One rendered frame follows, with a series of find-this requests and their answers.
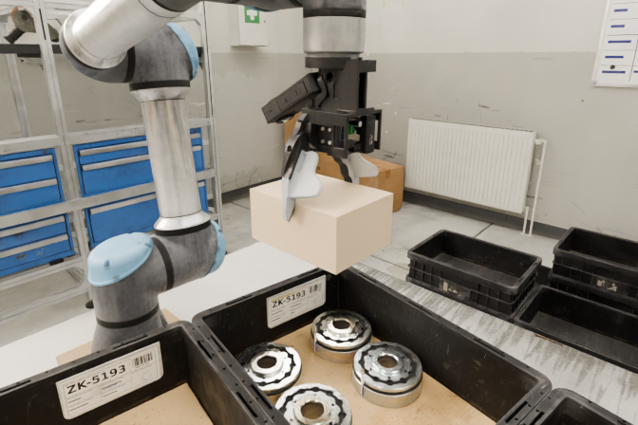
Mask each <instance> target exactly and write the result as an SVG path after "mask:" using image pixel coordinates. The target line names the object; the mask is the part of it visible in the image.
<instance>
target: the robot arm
mask: <svg viewBox="0 0 638 425"><path fill-rule="evenodd" d="M203 1H208V2H216V3H224V4H233V5H240V6H245V7H247V8H248V9H251V10H255V11H263V12H273V11H278V10H281V9H297V8H303V51H304V52H305V53H308V57H305V67H306V68H318V72H311V73H309V74H307V75H306V76H304V77H303V78H302V79H300V80H299V81H298V82H296V83H295V84H293V85H292V86H290V87H289V88H288V89H286V90H285V91H284V92H282V93H281V94H280V95H278V96H277V97H275V98H273V99H271V100H270V101H269V102H268V103H267V104H266V105H264V106H263V107H262V108H261V109H262V112H263V114H264V116H265V119H266V121H267V124H269V123H275V122H276V123H283V122H286V121H289V120H291V119H293V118H294V116H295V115H296V114H298V113H299V112H301V111H302V113H301V115H300V116H299V117H298V119H297V120H298V121H297V122H296V124H295V127H294V129H293V131H292V132H291V135H290V136H289V138H288V141H287V143H286V147H285V151H284V156H283V164H282V172H281V176H283V177H282V187H281V194H282V208H283V218H284V220H285V221H287V222H290V220H291V216H292V213H293V211H294V204H295V201H296V199H303V198H315V197H317V196H318V195H319V194H320V193H321V192H322V189H323V182H322V181H321V179H320V178H319V177H318V176H317V175H316V173H315V170H316V167H317V164H318V161H319V157H318V155H317V152H322V153H327V156H331V157H333V159H334V161H336V162H337V163H338V164H339V166H340V171H341V175H342V176H343V177H344V180H345V182H349V183H355V184H359V177H369V176H377V175H378V173H379V172H378V169H377V167H376V166H375V165H373V164H372V163H370V162H368V161H366V160H365V159H363V158H362V157H361V155H360V153H362V154H369V153H372V152H374V149H376V150H380V147H381V128H382V109H377V108H374V107H368V108H367V107H366V93H367V72H376V62H377V60H363V57H360V54H363V53H364V52H365V43H366V0H95V1H94V2H93V3H92V4H91V5H90V7H89V8H85V9H78V10H75V11H74V12H73V13H71V14H70V15H69V16H68V17H67V18H66V20H65V21H64V22H63V24H62V26H61V30H60V33H59V43H60V48H61V50H62V52H63V54H64V56H65V58H66V59H67V61H68V62H69V63H70V64H71V65H72V66H73V67H74V68H75V69H76V70H77V71H79V72H81V73H82V74H84V75H85V76H86V77H88V78H91V79H93V80H96V81H99V82H104V83H128V85H129V90H130V94H131V95H132V96H134V97H135V98H136V99H138V100H139V101H140V103H141V112H142V118H143V124H144V129H145V135H146V140H147V146H148V151H149V156H150V162H151V167H152V173H153V178H154V184H155V189H156V195H157V200H158V206H159V219H158V221H157V222H156V223H155V225H154V229H155V235H156V236H154V237H150V236H149V235H147V234H145V233H141V232H133V233H131V234H128V233H126V234H122V235H118V236H115V237H112V238H110V239H108V240H106V241H104V242H102V243H101V244H100V245H98V246H97V247H96V248H95V249H94V250H92V251H91V252H90V254H89V256H88V259H87V267H88V274H87V279H88V282H89V283H90V288H91V294H92V299H93V305H94V310H95V316H96V322H97V323H96V328H95V332H94V336H93V341H92V344H91V353H94V352H96V351H99V350H102V349H104V348H106V347H109V346H111V345H114V344H116V343H119V342H123V341H126V340H129V339H131V338H134V337H136V336H139V335H141V334H143V333H146V332H149V331H151V330H154V329H156V328H159V327H162V326H164V325H167V324H169V323H168V322H167V320H166V318H165V317H164V315H163V313H162V311H161V309H160V303H159V295H160V294H161V293H163V292H166V291H168V290H171V289H173V288H176V287H178V286H182V285H185V284H187V283H190V282H192V281H195V280H196V279H201V278H204V277H206V276H207V275H208V274H210V273H213V272H215V271H217V270H218V269H219V268H220V266H221V265H222V263H223V261H224V258H225V252H226V245H225V239H224V235H223V233H222V232H221V228H220V227H219V225H218V224H217V223H216V222H214V221H211V218H210V215H209V214H208V213H206V212H204V211H203V210H202V209H201V204H200V197H199V191H198V185H197V173H196V167H195V161H194V155H193V148H192V142H191V137H190V130H189V124H188V118H187V112H186V105H185V99H184V98H185V96H186V95H187V93H188V92H189V91H190V89H191V86H190V81H192V80H193V79H194V78H195V77H196V75H197V68H198V55H197V48H196V45H195V43H194V41H193V39H192V37H191V35H190V34H189V33H188V32H187V31H186V30H185V28H183V27H182V26H180V25H178V24H174V23H169V22H171V21H172V20H174V19H175V18H177V17H178V16H180V15H181V14H182V13H183V12H185V11H186V10H188V9H190V8H191V7H193V6H195V5H196V4H198V3H199V2H203ZM375 120H377V121H378V131H377V140H374V137H375Z"/></svg>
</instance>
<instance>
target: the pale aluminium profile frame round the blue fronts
mask: <svg viewBox="0 0 638 425"><path fill-rule="evenodd" d="M92 3H93V2H84V1H73V0H0V38H1V42H2V44H9V42H8V41H7V40H6V39H4V38H3V37H4V36H6V35H8V33H9V22H10V21H11V20H12V19H11V12H12V10H13V9H14V8H16V7H19V8H18V10H19V11H24V10H25V11H27V12H28V13H29V14H30V15H31V17H33V19H34V24H35V28H36V34H37V39H38V44H39V45H40V49H41V59H42V64H43V69H44V73H45V78H46V84H47V93H48V97H49V102H50V108H51V113H52V117H53V122H54V127H55V132H56V136H58V137H59V140H60V144H61V146H58V147H59V152H60V157H61V162H62V164H58V167H59V171H62V170H63V172H64V177H65V182H66V191H67V196H68V201H65V202H61V203H56V204H52V205H47V206H44V207H39V208H35V209H30V210H26V211H21V212H14V213H10V214H5V215H1V216H0V229H2V228H5V227H9V226H13V225H17V224H22V223H26V222H29V221H33V220H37V219H41V218H45V217H50V216H53V215H57V214H61V213H68V212H71V214H70V215H69V216H68V221H69V223H70V222H73V226H74V230H75V231H72V232H71V235H72V240H73V245H74V249H75V254H73V255H74V256H72V257H69V258H67V257H64V258H61V259H57V260H54V261H51V262H49V264H48V265H44V266H41V267H38V268H34V269H30V270H27V271H24V272H21V273H18V274H14V275H11V276H9V277H6V278H3V279H0V290H3V289H6V288H9V287H12V286H17V285H20V284H23V283H25V282H28V281H32V280H35V279H38V278H41V277H44V276H47V275H49V274H52V273H55V272H58V271H61V270H64V269H66V270H67V271H68V272H69V273H70V274H71V275H72V276H73V277H74V278H75V279H76V280H77V281H78V282H79V283H78V284H77V285H76V286H72V287H69V288H67V289H64V290H61V291H58V292H55V293H53V294H50V295H47V296H45V297H42V298H40V299H37V300H34V301H31V302H29V303H26V304H23V305H18V306H16V307H14V308H11V309H8V310H6V311H3V312H0V324H1V323H6V322H8V321H11V320H14V319H16V318H19V317H22V316H24V315H27V314H29V313H31V312H34V311H37V310H39V309H42V308H44V307H47V306H50V305H54V304H57V303H59V302H61V301H64V300H66V299H69V298H72V297H74V296H77V295H80V294H82V293H85V292H86V295H87V298H88V299H89V300H92V301H89V302H88V303H86V304H85V307H86V308H88V309H92V308H94V305H93V299H92V294H91V288H90V283H89V282H88V279H87V274H88V267H87V259H88V256H89V254H90V252H91V251H92V250H91V251H89V248H88V243H87V242H88V241H89V235H88V230H87V228H85V227H84V219H85V214H84V212H82V209H84V208H88V207H92V206H96V205H100V204H104V203H108V202H112V201H116V200H120V199H124V198H127V197H131V196H136V195H140V194H147V193H151V192H154V191H155V190H156V189H155V184H154V182H149V183H145V184H141V185H137V186H132V187H128V188H123V189H119V190H115V191H111V192H107V193H102V194H94V195H91V196H86V197H82V198H80V197H79V192H78V187H77V181H76V176H75V171H74V168H76V163H75V161H74V162H73V160H72V155H71V151H70V145H69V140H68V134H67V130H66V120H65V114H64V109H63V105H62V99H61V94H60V88H59V84H58V78H57V73H56V68H55V63H54V58H53V52H52V47H51V42H50V37H49V31H48V26H47V20H56V19H55V18H57V19H58V20H66V18H67V17H68V16H69V15H70V14H71V13H66V12H52V11H53V10H55V9H63V10H78V9H85V8H89V7H90V5H91V4H92ZM187 21H195V22H196V23H197V26H198V27H199V37H200V46H202V54H201V61H202V72H203V83H204V95H205V107H206V118H210V123H211V125H208V126H207V130H208V139H206V140H203V141H202V142H203V145H208V144H209V154H210V165H211V169H208V170H204V171H200V172H196V173H197V181H199V180H202V179H206V178H210V177H211V178H212V189H213V193H212V194H207V198H208V199H211V198H212V199H213V200H214V208H211V207H208V209H209V212H208V214H209V215H210V218H211V221H215V222H216V223H217V224H218V225H219V227H220V228H221V232H222V233H223V235H224V228H223V214H222V202H221V190H220V176H219V164H218V151H217V138H216V114H215V101H214V89H213V76H212V63H211V50H210V38H209V25H208V12H207V1H203V2H199V3H198V4H197V11H195V10H186V11H185V12H183V13H182V14H181V15H180V16H178V17H177V18H175V19H174V20H172V21H171V22H169V23H177V22H187ZM4 55H5V60H6V64H7V69H8V73H9V81H10V85H11V90H12V94H13V98H14V103H15V107H16V112H17V116H18V120H19V125H20V129H21V134H22V138H30V137H31V132H30V128H29V123H28V115H27V110H26V106H25V101H24V97H23V92H22V87H21V83H20V79H19V74H18V69H17V64H16V61H15V56H14V54H4ZM212 118H214V125H213V119H212ZM63 136H65V140H66V145H64V140H63ZM74 237H75V238H74Z"/></svg>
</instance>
